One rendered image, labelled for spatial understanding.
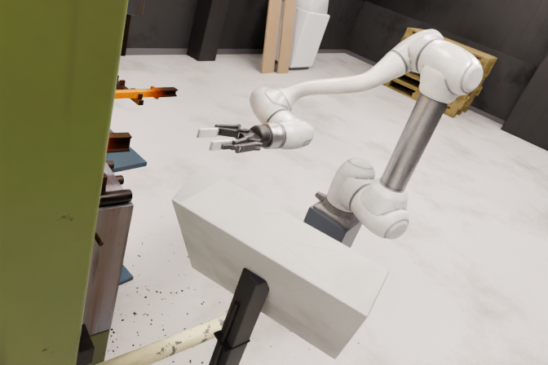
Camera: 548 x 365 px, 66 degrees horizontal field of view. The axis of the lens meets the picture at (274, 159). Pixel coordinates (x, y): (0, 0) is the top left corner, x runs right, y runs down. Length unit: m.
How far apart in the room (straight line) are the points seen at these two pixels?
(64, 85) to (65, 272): 0.30
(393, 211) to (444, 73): 0.54
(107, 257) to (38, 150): 0.62
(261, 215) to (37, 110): 0.33
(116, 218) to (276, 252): 0.54
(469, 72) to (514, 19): 7.01
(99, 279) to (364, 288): 0.76
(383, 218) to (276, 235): 1.05
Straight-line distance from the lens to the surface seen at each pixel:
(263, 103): 1.52
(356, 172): 1.77
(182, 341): 1.17
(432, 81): 1.51
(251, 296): 0.72
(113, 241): 1.13
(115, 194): 1.05
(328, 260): 0.63
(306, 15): 6.23
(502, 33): 8.49
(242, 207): 0.66
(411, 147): 1.59
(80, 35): 0.53
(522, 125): 8.05
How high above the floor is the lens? 1.55
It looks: 26 degrees down
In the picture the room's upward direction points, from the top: 19 degrees clockwise
